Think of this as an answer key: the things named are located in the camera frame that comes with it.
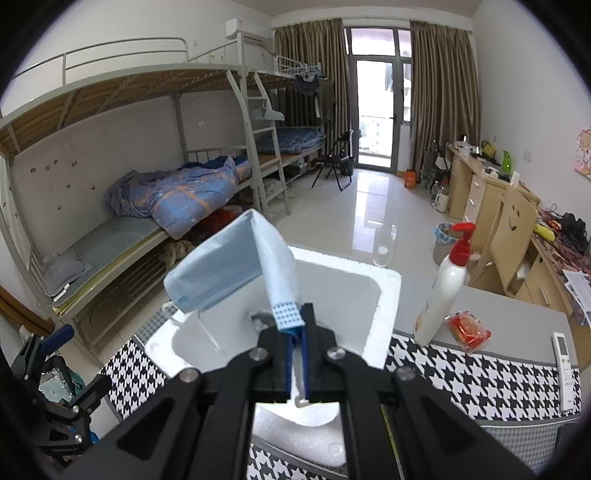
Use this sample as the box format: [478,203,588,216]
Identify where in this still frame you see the blue surgical face mask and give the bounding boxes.
[162,208,310,409]

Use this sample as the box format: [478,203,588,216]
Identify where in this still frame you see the red snack packet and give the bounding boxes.
[446,311,492,352]

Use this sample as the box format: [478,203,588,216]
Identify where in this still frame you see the houndstooth table cloth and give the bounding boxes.
[99,330,583,479]

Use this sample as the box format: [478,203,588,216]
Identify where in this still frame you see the white foam box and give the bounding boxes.
[145,248,402,467]

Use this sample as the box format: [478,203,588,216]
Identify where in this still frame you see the white lotion pump bottle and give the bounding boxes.
[414,222,476,347]

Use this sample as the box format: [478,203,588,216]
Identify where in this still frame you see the white remote control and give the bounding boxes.
[552,332,575,412]

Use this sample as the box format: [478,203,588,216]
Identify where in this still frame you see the blue plaid quilt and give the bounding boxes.
[105,156,252,240]

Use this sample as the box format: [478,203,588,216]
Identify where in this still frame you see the metal bunk bed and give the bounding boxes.
[1,37,322,351]

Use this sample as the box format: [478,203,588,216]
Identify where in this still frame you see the printed paper sheets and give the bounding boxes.
[563,270,591,327]

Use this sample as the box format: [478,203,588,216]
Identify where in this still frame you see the wooden smiley chair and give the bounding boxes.
[468,187,538,298]

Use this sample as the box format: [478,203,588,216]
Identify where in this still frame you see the orange bag on floor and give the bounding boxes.
[404,170,417,189]

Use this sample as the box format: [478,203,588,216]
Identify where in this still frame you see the black folding chair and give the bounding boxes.
[311,130,355,192]

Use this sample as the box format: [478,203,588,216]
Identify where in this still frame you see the brown right curtain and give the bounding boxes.
[411,21,481,173]

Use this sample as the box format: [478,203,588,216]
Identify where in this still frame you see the brown curtain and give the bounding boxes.
[411,21,481,173]
[274,19,351,149]

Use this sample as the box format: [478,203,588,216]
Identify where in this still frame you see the balcony glass door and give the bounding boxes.
[345,27,413,174]

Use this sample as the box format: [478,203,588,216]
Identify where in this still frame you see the brown left curtain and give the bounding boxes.
[274,19,351,149]

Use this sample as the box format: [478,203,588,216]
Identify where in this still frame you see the white air conditioner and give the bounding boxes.
[225,18,271,43]

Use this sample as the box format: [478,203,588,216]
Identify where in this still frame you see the pink cartoon wall picture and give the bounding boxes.
[575,128,591,179]

